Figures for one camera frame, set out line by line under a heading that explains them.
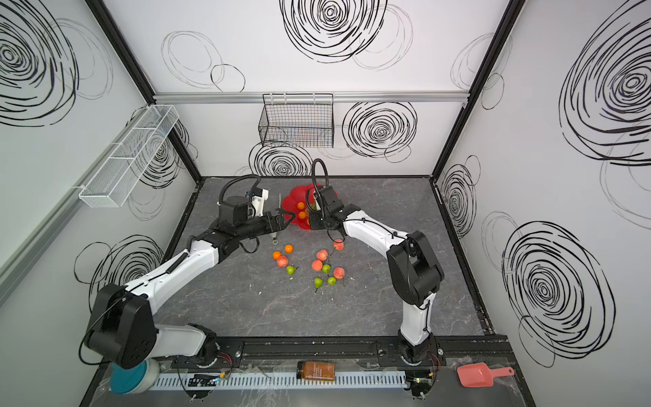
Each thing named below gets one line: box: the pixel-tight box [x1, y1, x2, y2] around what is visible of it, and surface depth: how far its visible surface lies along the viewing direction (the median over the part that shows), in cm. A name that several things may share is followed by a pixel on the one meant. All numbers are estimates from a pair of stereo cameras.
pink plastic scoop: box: [456, 362, 515, 388], surface depth 71 cm
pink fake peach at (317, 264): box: [311, 259, 323, 272], surface depth 91 cm
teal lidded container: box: [108, 358, 161, 396], surface depth 65 cm
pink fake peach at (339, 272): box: [333, 266, 345, 280], surface depth 89 cm
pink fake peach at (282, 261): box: [276, 255, 290, 268], surface depth 93 cm
